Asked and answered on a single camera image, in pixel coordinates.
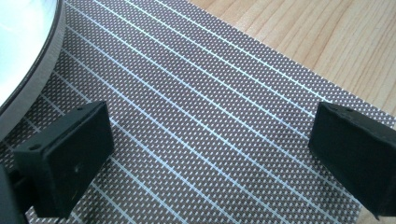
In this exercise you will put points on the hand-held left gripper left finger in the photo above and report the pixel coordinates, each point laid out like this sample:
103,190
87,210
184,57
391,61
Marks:
68,161

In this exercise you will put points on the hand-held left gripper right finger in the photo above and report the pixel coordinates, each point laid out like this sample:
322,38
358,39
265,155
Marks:
358,155

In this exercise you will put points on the white round plate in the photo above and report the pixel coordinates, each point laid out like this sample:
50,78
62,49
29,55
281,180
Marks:
18,37

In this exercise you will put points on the striped woven placemat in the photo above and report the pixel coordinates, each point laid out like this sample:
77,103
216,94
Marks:
199,109

